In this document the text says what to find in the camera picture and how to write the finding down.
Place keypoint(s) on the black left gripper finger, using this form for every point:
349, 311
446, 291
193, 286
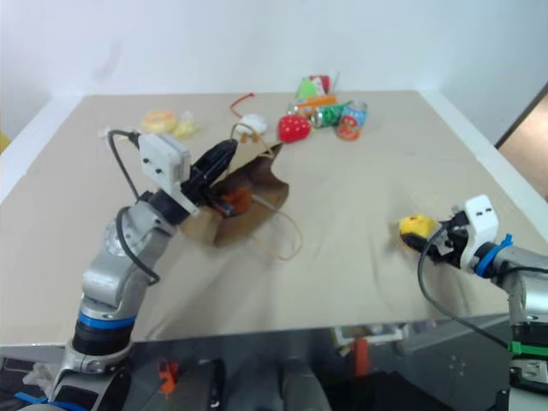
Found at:
220, 206
220, 156

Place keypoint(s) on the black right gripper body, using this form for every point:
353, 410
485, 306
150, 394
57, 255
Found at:
451, 244

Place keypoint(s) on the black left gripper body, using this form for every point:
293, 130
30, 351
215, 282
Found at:
200, 180

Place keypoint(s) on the yellow plush toy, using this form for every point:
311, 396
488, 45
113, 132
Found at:
417, 226

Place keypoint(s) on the orange plush toy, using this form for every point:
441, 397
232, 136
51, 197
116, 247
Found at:
239, 200

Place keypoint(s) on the brown paper bag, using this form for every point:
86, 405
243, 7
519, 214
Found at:
257, 188

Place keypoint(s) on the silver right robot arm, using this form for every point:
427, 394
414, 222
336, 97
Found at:
524, 274

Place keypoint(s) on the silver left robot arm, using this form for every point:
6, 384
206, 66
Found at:
109, 274

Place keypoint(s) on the yellow plush in clear wrap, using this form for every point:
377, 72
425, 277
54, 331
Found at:
187, 127

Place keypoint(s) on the white plush toy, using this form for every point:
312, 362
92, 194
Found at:
256, 122

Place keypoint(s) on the yellow orange donut plush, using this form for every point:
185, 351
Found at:
159, 121

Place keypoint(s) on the red strawberry plush toy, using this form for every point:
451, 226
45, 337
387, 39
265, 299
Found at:
293, 127

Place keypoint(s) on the orange carrot plush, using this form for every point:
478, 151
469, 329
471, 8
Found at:
317, 101

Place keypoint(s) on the green snack packet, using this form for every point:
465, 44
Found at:
311, 85

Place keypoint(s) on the green drink can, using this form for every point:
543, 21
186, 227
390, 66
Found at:
329, 115

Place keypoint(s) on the brown door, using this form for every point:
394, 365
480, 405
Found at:
528, 137

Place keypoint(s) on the orange clamp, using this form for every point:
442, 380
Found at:
168, 377
361, 357

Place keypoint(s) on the red blue drink can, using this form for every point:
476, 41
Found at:
353, 120

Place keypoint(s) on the dark rounded shape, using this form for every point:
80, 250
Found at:
301, 385

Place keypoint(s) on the yellow object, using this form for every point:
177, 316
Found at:
3, 141

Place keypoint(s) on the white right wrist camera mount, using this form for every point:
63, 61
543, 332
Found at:
481, 222

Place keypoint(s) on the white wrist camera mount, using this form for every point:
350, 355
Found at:
164, 160
481, 222

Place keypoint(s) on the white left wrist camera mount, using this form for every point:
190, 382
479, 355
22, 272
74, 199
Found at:
164, 160

